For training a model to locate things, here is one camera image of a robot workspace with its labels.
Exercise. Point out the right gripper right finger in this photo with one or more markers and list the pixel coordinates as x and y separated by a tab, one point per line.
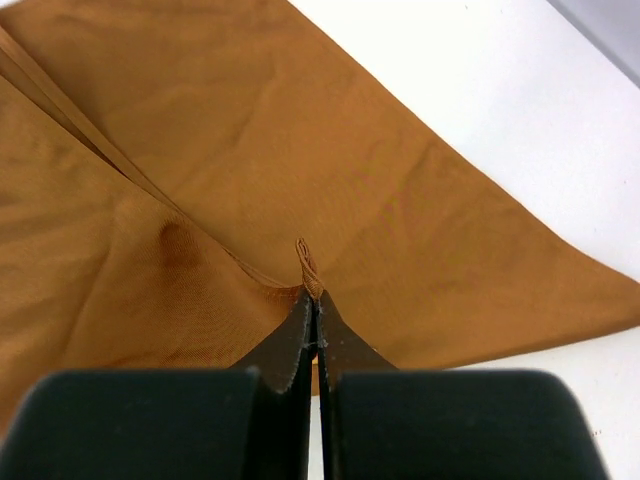
379	422

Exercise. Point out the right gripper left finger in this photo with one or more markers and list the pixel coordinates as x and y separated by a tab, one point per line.
249	421

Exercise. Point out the brown cloth napkin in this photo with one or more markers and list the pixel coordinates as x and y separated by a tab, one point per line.
175	173

